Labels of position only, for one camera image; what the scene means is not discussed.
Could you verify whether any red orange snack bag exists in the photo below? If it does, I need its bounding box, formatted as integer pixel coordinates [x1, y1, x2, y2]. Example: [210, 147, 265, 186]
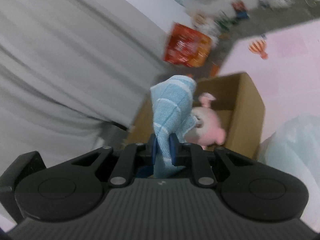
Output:
[163, 23, 212, 68]

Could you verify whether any light blue checked towel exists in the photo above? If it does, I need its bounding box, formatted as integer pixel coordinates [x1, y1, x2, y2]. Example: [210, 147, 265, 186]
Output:
[150, 75, 196, 179]

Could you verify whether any brown cardboard box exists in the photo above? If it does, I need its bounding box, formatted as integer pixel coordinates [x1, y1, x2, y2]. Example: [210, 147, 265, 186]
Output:
[125, 73, 265, 159]

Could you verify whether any grey sofa cover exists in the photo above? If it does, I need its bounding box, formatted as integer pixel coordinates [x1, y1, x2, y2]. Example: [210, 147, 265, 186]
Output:
[1, 0, 169, 171]

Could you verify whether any pink plush doll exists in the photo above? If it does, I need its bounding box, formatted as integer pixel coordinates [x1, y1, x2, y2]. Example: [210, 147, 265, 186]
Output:
[184, 93, 226, 150]

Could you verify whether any white plastic bag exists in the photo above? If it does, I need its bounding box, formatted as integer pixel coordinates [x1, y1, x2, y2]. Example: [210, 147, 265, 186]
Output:
[257, 115, 319, 232]

